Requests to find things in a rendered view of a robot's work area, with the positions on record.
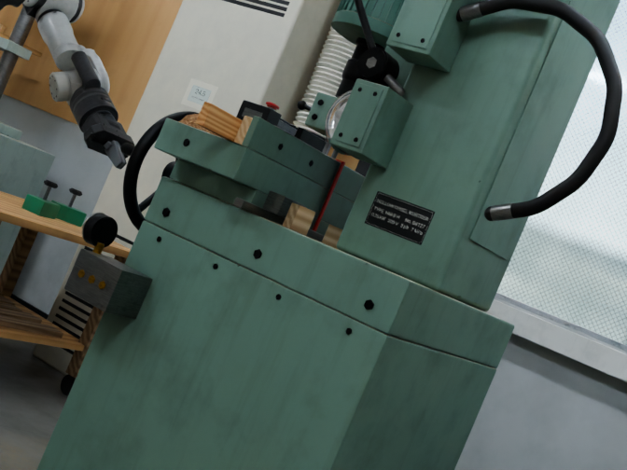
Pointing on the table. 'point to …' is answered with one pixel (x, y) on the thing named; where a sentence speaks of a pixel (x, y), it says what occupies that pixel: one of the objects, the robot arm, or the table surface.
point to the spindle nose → (352, 68)
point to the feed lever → (376, 59)
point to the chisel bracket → (316, 118)
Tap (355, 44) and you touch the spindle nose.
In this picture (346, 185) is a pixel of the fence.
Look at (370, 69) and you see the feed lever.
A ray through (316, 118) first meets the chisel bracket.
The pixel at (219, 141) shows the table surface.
